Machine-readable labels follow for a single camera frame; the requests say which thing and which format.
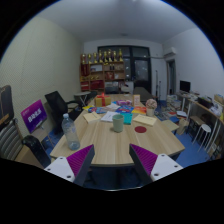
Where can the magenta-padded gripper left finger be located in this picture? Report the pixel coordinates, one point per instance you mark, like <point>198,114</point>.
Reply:
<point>60,168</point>

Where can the wooden square stool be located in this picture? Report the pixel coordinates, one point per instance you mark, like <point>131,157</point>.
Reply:
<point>170,125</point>

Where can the clear plastic water bottle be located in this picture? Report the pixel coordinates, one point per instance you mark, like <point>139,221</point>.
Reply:
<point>70,134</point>

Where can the white round stool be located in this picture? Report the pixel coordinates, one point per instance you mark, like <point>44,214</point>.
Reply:
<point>205,128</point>

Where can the cluttered wooden side desk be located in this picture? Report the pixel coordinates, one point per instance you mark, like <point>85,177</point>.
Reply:
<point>203,106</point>

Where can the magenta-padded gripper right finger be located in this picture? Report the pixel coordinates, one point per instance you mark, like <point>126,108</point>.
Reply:
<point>163,166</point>

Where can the blue and red book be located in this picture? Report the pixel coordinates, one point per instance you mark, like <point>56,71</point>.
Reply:
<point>124,109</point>

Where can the stack of books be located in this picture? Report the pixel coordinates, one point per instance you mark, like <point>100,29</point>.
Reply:
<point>172,101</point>

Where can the flat round red coaster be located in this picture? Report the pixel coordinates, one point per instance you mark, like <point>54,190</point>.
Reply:
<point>140,129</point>

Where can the pink wrapped packet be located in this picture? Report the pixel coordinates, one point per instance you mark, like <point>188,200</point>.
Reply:
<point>124,102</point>

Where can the dark glass double door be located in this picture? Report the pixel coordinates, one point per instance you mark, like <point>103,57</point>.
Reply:
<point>140,66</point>

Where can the black computer monitor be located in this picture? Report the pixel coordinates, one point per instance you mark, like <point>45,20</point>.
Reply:
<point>185,86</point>

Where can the orange upright box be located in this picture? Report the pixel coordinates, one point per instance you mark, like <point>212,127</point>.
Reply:
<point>136,100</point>

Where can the purple sign board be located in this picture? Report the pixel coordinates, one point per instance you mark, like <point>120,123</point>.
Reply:
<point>33,116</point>

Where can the pink flowers in white pot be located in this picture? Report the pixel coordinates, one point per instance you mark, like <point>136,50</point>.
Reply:
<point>151,105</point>

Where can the grey office chair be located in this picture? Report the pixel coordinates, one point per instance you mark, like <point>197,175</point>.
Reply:
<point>142,93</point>

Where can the small kraft paper envelope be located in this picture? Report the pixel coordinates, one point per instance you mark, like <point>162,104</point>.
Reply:
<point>91,117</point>

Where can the yellow gift box red ribbon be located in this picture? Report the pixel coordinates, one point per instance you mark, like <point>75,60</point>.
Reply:
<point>102,100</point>

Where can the striped chair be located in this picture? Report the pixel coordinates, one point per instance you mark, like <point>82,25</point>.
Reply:
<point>10,140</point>

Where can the wooden shelf unit with trophies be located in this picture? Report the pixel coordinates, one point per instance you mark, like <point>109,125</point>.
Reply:
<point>100,71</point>

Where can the pale green cup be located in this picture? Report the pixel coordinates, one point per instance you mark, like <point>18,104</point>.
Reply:
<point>118,124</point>

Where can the small round side table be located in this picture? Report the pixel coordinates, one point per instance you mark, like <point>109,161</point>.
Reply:
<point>82,94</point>

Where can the white wall air conditioner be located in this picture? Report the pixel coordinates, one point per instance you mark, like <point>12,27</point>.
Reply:
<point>170,51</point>

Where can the black office chair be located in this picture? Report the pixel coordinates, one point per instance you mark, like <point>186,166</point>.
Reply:
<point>56,105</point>

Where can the white printed paper sheet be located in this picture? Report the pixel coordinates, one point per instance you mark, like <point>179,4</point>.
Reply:
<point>109,116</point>

